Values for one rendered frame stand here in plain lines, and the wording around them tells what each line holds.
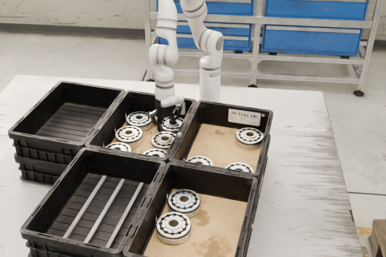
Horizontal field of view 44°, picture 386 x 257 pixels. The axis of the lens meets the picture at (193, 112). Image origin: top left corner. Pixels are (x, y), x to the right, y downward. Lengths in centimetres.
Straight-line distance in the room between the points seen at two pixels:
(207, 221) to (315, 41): 242
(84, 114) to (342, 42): 227
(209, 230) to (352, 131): 217
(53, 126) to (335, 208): 112
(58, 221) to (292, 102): 128
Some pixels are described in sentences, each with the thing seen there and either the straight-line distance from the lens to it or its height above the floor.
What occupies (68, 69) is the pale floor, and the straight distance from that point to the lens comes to 422.
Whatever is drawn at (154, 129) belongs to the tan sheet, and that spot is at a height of 83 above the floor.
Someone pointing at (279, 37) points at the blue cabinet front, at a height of 45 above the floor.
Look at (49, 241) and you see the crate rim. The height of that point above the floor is 92.
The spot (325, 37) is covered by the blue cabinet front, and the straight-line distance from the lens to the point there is 369.
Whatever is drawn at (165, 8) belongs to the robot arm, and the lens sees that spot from 167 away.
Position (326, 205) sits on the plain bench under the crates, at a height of 70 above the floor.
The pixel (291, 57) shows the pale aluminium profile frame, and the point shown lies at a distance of 371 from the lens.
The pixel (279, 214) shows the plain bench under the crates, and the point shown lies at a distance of 173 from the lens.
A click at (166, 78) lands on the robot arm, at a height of 109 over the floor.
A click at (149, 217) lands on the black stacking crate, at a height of 90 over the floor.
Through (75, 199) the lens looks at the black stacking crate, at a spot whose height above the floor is 83.
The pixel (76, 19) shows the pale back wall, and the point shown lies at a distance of 480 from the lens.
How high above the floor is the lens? 190
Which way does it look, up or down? 33 degrees down
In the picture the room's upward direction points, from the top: straight up
